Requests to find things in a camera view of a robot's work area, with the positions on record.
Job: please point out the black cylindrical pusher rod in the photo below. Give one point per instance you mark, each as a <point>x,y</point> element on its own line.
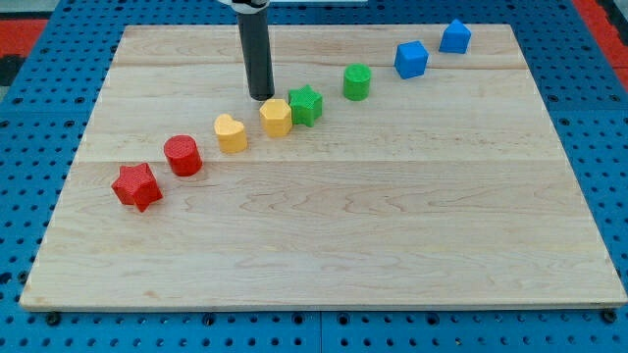
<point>255,42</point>

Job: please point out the blue pentagon block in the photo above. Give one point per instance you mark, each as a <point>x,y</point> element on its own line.
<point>456,38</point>

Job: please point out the red star block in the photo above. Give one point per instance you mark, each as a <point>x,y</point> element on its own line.
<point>137,186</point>

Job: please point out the green star block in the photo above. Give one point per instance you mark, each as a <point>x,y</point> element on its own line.
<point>306,105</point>

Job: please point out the blue cube block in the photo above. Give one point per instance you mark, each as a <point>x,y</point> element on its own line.
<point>411,59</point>

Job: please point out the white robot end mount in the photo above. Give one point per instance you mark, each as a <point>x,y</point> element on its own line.
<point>245,2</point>

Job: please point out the red cylinder block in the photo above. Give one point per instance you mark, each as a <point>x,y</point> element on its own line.
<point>182,155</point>

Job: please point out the green cylinder block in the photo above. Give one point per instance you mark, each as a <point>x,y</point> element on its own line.
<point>356,82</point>

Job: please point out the wooden board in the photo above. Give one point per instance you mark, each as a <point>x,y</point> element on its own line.
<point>446,191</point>

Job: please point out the yellow heart block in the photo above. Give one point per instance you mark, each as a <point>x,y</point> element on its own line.
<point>231,134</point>

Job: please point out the yellow hexagon block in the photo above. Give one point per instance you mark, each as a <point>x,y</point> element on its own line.
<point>275,117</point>

